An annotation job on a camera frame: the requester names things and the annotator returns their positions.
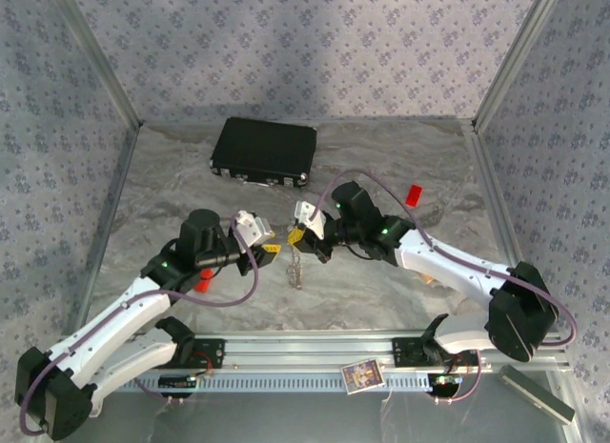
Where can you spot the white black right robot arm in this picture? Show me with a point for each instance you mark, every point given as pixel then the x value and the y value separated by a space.
pixel 443 272

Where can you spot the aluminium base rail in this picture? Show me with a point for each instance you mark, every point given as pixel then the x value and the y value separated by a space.
pixel 310 350

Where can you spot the small circuit board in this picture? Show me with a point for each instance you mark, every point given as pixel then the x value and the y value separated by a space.
pixel 176 381
pixel 447 380

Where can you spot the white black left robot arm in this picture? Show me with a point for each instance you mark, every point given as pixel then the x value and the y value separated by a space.
pixel 114 320

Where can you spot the small clear object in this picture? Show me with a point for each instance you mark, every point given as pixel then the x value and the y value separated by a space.
pixel 295 276

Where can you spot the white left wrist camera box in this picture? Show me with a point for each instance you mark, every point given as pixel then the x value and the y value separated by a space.
pixel 250 227

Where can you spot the black ribbed metal-trimmed case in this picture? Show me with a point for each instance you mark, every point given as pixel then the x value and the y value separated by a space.
pixel 264 147

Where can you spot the small printed card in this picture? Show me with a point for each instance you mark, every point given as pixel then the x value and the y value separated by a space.
pixel 362 376

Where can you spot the aluminium table side rail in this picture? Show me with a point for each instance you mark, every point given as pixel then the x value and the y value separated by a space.
pixel 109 224
pixel 495 200

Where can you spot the aluminium frame corner post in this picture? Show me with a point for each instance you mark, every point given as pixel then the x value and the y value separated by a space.
pixel 517 57
pixel 95 57

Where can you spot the red toy brick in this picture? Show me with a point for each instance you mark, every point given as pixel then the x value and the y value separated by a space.
pixel 204 286
pixel 413 195

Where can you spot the grey metal bar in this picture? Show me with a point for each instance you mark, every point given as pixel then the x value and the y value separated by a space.
pixel 534 393

